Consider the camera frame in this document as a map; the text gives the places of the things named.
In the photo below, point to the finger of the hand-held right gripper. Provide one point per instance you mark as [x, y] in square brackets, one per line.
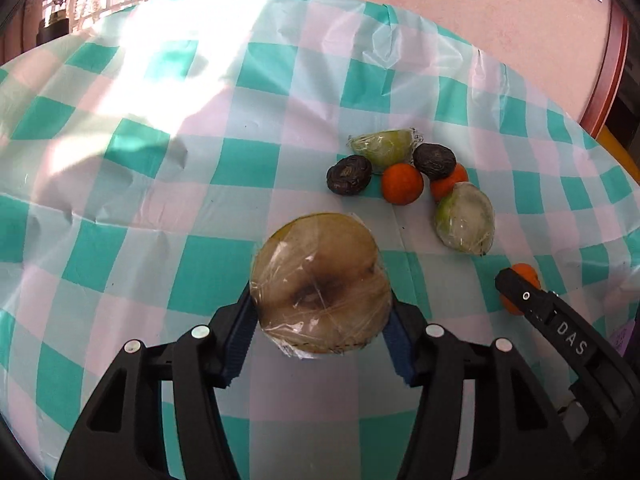
[540, 305]

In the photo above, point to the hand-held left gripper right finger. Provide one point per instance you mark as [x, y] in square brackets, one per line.
[400, 345]

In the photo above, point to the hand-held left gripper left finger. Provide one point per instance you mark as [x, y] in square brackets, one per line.
[237, 340]

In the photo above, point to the orange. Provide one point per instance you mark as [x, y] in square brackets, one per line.
[527, 275]
[402, 183]
[445, 190]

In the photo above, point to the brown-faced apple half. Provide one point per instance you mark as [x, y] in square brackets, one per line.
[320, 285]

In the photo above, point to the green apple half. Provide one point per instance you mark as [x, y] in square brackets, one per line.
[382, 147]
[465, 220]

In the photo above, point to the dark wrinkled passion fruit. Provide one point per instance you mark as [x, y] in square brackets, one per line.
[434, 161]
[349, 175]

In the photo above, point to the teal checkered tablecloth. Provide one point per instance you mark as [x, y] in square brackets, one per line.
[150, 185]

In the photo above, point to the red-brown wooden door frame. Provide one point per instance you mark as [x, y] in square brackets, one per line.
[607, 85]

